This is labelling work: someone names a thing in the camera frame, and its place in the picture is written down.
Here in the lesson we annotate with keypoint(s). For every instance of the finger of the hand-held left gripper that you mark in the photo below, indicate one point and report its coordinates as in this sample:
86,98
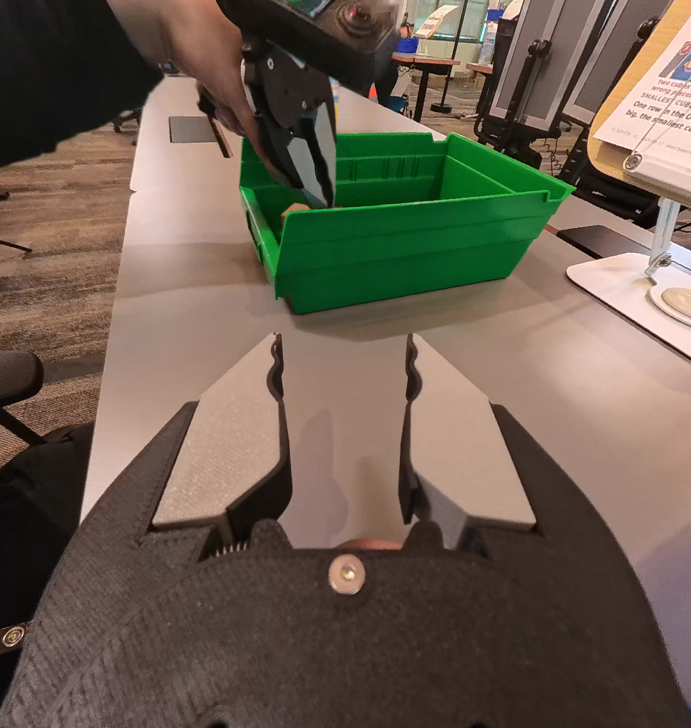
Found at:
328,148
308,170

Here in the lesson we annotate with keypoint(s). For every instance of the wooden-top standing desk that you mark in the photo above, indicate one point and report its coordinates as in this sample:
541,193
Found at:
431,60

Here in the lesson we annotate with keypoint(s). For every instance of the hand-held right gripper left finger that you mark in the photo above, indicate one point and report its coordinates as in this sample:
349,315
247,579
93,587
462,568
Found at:
220,455

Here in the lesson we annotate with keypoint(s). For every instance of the person's torso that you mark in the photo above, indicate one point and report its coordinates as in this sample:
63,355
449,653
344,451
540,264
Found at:
27,540

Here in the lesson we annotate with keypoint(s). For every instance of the large natural wooden cube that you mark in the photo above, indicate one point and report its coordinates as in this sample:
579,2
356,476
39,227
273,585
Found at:
295,215

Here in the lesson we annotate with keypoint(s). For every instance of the person's left forearm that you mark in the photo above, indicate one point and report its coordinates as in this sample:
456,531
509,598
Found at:
49,68

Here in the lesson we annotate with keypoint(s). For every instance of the green plastic bin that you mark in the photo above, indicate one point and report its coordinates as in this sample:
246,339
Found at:
408,256

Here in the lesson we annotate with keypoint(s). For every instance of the person's left hand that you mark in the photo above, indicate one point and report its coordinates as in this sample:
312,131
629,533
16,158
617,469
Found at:
192,40

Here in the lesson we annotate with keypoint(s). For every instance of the black floor lamp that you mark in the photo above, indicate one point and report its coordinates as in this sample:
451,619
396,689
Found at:
451,57

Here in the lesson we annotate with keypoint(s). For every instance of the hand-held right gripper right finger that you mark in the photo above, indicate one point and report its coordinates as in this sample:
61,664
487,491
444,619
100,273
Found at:
470,455

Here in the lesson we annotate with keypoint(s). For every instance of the printed instruction sheet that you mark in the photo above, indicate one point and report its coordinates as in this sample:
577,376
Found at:
664,102

